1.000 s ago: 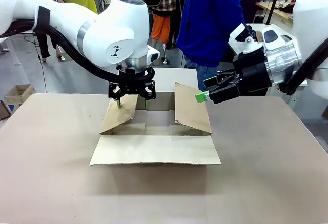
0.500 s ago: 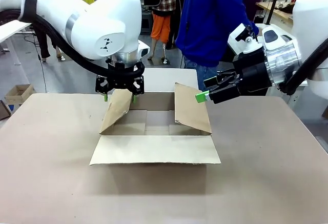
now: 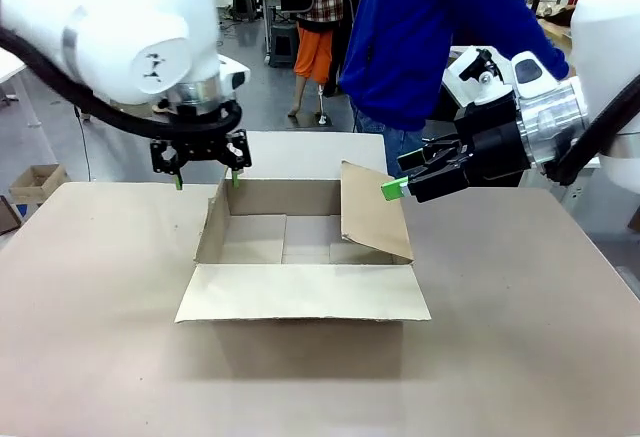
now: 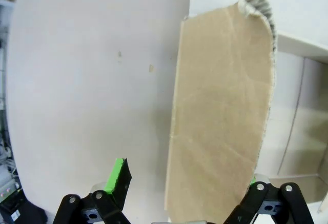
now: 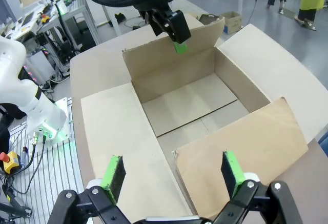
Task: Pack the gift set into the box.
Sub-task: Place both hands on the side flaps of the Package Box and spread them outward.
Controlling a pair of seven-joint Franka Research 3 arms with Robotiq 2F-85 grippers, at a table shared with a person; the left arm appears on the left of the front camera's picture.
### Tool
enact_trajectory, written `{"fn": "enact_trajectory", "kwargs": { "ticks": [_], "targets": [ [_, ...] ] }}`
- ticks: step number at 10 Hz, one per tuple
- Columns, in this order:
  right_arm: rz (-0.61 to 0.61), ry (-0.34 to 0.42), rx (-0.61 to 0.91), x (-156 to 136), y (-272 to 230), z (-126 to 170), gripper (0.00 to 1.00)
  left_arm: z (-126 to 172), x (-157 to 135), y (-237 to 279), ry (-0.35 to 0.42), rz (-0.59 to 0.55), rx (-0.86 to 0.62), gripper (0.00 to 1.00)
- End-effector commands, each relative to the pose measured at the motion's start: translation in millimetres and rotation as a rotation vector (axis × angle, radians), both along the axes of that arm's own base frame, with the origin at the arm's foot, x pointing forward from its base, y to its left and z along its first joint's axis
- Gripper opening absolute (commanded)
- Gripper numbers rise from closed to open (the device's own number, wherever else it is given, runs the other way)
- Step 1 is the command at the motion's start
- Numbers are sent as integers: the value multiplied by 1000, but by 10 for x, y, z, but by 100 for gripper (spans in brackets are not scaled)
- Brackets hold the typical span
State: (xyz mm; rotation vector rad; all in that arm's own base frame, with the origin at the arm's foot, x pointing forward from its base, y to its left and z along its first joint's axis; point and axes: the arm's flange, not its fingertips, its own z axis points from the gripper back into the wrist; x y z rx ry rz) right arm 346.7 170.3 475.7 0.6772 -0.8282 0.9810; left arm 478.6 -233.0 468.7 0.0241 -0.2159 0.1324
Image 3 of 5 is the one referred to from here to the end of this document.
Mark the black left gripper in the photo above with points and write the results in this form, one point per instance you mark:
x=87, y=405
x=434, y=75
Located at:
x=200, y=144

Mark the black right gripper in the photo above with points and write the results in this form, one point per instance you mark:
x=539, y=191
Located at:
x=495, y=147

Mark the large brown cardboard box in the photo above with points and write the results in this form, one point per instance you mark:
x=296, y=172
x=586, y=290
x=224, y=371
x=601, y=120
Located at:
x=300, y=287

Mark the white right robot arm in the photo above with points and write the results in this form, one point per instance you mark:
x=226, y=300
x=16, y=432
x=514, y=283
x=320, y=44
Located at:
x=610, y=17

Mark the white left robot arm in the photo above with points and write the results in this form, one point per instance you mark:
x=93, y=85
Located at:
x=125, y=7

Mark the small open cardboard box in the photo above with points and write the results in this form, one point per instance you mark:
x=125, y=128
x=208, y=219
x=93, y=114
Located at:
x=37, y=182

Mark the grey plastic stool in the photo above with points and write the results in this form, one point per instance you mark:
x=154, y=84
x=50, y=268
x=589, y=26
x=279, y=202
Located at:
x=282, y=44

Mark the person in blue sweater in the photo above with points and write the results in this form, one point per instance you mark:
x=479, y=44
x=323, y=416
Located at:
x=410, y=32

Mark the person in orange trousers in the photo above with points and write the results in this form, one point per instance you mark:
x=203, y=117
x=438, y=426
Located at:
x=315, y=52

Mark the dark grey bin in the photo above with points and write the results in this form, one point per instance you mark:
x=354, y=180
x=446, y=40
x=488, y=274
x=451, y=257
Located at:
x=242, y=4

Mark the wooden work table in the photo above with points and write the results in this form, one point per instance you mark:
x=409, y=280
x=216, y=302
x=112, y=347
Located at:
x=555, y=24

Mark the brown flat board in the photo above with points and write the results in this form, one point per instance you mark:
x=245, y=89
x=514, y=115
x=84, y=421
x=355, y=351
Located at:
x=7, y=214

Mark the white side table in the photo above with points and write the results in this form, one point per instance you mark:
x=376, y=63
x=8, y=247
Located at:
x=10, y=69

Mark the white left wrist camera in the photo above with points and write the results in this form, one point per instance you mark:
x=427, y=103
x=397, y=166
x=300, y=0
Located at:
x=235, y=74

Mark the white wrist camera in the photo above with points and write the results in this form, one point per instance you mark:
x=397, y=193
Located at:
x=460, y=82
x=235, y=74

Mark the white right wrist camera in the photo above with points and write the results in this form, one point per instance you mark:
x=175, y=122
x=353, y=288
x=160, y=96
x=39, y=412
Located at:
x=460, y=82

